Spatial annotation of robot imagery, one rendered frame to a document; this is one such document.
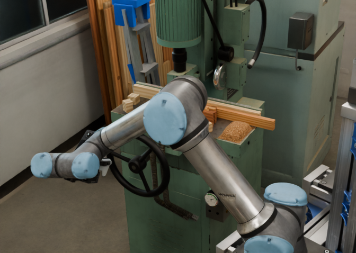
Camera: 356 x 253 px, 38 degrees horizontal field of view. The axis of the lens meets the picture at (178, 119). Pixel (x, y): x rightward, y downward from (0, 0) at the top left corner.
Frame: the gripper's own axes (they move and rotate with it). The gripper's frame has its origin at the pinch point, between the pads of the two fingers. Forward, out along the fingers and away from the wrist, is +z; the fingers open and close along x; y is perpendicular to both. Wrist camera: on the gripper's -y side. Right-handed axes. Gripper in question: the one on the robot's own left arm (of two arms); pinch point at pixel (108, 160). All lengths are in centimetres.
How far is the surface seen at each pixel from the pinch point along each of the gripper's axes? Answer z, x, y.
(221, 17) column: 42, 9, -63
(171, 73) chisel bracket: 32.0, -1.9, -35.9
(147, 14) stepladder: 96, -62, -69
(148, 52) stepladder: 105, -62, -49
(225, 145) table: 30.9, 28.9, -14.1
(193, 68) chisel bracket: 40, 3, -40
